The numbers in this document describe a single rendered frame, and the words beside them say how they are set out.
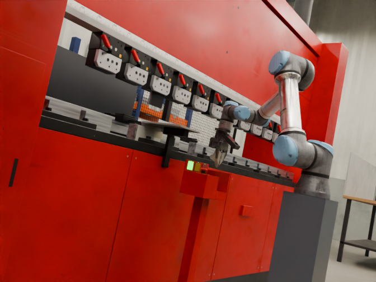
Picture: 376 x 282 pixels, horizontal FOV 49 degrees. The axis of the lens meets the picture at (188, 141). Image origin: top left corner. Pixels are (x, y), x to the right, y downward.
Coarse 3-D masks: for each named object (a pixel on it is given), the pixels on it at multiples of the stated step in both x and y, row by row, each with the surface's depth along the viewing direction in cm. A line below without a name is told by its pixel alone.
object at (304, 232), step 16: (288, 192) 172; (288, 208) 170; (304, 208) 167; (320, 208) 163; (336, 208) 175; (288, 224) 169; (304, 224) 165; (320, 224) 162; (288, 240) 168; (304, 240) 164; (320, 240) 163; (272, 256) 171; (288, 256) 167; (304, 256) 163; (320, 256) 165; (272, 272) 169; (288, 272) 166; (304, 272) 162; (320, 272) 168
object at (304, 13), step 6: (300, 0) 395; (306, 0) 394; (312, 0) 397; (294, 6) 401; (300, 6) 394; (306, 6) 393; (300, 12) 393; (306, 12) 393; (306, 18) 393; (306, 24) 393
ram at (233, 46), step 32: (96, 0) 188; (128, 0) 203; (160, 0) 221; (192, 0) 243; (224, 0) 269; (256, 0) 302; (160, 32) 224; (192, 32) 247; (224, 32) 274; (256, 32) 307; (288, 32) 350; (192, 64) 250; (224, 64) 278; (256, 64) 313; (256, 96) 318
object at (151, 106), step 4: (152, 92) 229; (152, 96) 229; (156, 96) 232; (160, 96) 235; (148, 100) 230; (152, 100) 230; (156, 100) 232; (160, 100) 235; (148, 104) 230; (152, 104) 230; (156, 104) 233; (160, 104) 235; (152, 108) 232; (156, 108) 234; (160, 108) 236
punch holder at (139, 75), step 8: (128, 48) 210; (128, 56) 209; (144, 56) 216; (128, 64) 208; (144, 64) 217; (120, 72) 211; (128, 72) 208; (136, 72) 214; (144, 72) 217; (128, 80) 212; (136, 80) 213; (144, 80) 218
